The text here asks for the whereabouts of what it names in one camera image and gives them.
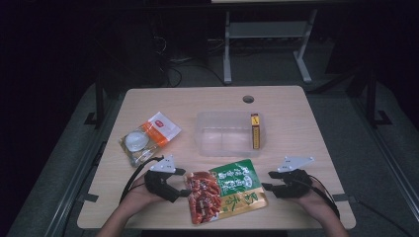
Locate left hand-held gripper black cable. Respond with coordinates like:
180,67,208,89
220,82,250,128
119,155,165,202

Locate white metal table frame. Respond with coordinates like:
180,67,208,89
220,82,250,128
222,9,319,85

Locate yellow and red box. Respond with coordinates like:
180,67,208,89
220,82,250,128
250,113,262,151

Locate hand-held gripper black cable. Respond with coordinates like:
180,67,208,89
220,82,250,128
119,155,165,202
307,174,341,220

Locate person's left hand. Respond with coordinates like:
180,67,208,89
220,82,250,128
126,173,166,212

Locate grey tape strip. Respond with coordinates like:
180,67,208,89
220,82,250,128
331,194,357,203
77,193,100,203

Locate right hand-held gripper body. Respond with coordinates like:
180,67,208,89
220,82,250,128
272,155,316,199

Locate clear plastic container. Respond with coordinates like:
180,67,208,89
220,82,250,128
195,111,267,158

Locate person's right hand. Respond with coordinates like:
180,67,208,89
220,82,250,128
292,178,334,217

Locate green snack packet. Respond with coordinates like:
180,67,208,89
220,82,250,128
184,158,269,226

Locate black floor cables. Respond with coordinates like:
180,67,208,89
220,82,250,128
151,31,228,89

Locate black metal stand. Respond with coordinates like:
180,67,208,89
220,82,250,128
83,73,107,129
365,65,393,129

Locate orange and white packet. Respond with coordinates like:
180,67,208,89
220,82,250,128
119,111,183,168

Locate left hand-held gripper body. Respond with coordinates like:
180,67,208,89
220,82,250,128
143,154,181,202

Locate right hand-held gripper black cable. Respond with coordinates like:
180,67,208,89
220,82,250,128
307,174,341,220

